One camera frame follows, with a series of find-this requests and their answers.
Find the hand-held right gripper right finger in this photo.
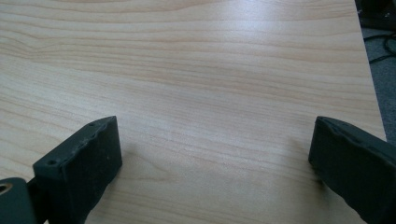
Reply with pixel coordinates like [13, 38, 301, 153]
[307, 116, 396, 224]

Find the black cable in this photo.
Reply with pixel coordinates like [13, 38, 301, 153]
[363, 32, 396, 65]

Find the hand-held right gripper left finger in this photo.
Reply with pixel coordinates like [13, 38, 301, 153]
[32, 115, 123, 224]

